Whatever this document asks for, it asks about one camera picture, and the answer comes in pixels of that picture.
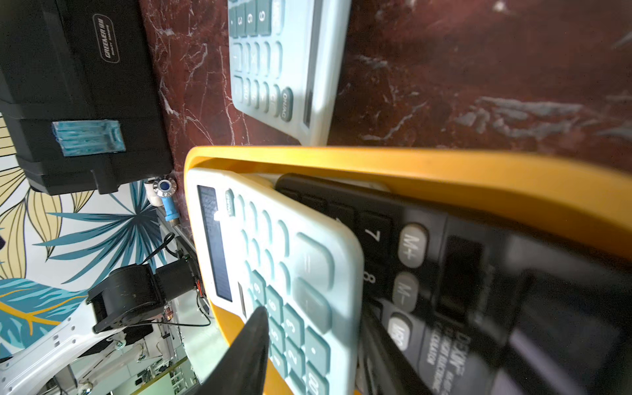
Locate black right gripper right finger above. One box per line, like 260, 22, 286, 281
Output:
360, 306, 432, 395

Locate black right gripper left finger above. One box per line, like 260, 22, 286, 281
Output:
197, 306, 270, 395

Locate black keyed calculator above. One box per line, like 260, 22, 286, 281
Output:
276, 174, 631, 394

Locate large teal calculator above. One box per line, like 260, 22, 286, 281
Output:
185, 168, 364, 394

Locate yellow plastic tray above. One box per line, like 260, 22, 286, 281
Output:
184, 146, 631, 394

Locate white pipe elbow fitting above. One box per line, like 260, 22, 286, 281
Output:
143, 180, 164, 207

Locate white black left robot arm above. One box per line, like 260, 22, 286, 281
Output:
1, 259, 201, 394

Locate black plastic toolbox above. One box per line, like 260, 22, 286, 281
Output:
1, 1, 174, 195

